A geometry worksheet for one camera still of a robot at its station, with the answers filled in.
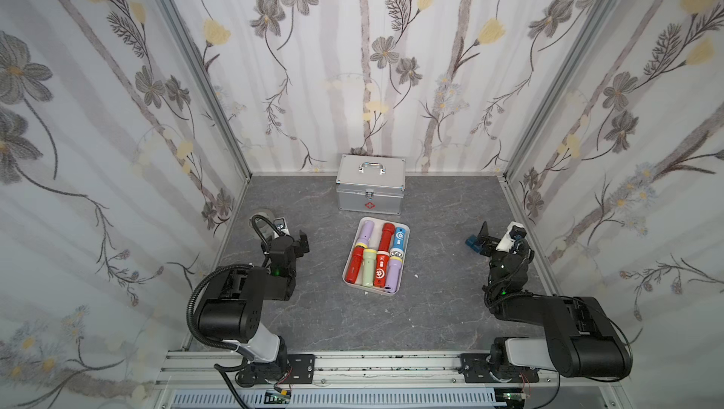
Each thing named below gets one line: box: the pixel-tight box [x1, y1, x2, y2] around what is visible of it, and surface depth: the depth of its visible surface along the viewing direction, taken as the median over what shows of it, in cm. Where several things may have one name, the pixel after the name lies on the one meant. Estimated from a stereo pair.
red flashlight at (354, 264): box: [345, 245, 365, 284], surface depth 93 cm
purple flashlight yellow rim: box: [384, 247, 405, 294], surface depth 92 cm
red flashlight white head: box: [373, 250, 391, 288], surface depth 91 cm
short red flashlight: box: [378, 222, 396, 252], surface depth 100 cm
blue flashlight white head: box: [390, 227, 407, 259], surface depth 98 cm
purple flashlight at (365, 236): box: [354, 220, 375, 249], surface depth 100 cm
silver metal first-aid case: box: [335, 154, 407, 216], surface depth 103 cm
